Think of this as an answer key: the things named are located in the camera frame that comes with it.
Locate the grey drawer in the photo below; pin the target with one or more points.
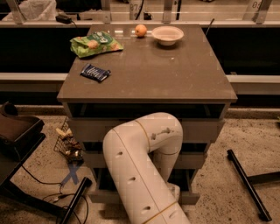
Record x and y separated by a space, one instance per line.
105 190
194 130
184 161

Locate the grey drawer cabinet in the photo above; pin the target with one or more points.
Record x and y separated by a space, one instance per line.
185 80

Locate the green snack bag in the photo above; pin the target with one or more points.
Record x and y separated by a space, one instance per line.
96 43

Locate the white bowl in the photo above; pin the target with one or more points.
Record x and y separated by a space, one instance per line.
167 35

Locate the white plastic bag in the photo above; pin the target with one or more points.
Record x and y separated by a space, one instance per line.
30 10

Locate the black stand leg right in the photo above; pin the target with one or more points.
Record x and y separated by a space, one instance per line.
251 181

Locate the orange fruit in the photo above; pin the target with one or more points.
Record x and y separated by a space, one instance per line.
140 30

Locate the black stand left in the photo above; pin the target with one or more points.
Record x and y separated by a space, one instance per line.
20 135

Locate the blue tape cross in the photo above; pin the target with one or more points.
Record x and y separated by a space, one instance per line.
73 168

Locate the blue snack packet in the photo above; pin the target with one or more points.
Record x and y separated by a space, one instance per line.
95 73

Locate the wire basket with items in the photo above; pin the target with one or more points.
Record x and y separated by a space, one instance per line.
66 145

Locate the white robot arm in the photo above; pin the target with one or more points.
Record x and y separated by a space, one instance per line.
140 156

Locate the black power adapter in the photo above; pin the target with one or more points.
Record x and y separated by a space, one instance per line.
63 19

